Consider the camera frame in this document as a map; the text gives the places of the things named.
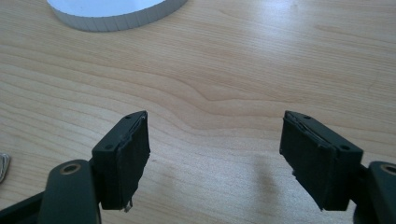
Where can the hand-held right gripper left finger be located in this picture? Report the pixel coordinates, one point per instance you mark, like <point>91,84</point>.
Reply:
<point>121,161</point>

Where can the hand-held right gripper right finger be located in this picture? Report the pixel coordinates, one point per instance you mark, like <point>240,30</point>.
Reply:
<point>317,161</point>

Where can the small silver metal object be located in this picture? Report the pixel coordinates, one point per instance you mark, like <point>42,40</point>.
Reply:
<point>3,165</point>

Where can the white round ribbed container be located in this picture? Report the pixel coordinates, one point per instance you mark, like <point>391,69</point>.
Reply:
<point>115,12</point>

